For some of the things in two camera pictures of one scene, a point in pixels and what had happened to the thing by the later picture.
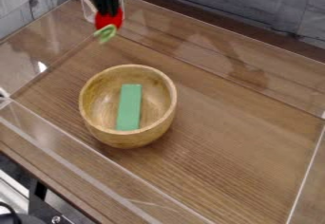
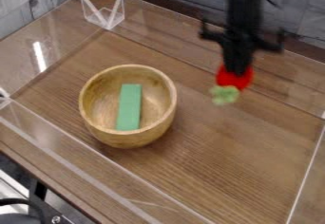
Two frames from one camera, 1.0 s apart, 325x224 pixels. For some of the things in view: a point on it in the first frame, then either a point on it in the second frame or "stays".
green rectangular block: (128, 115) stays
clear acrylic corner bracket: (89, 10) stays
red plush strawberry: (107, 25) to (228, 80)
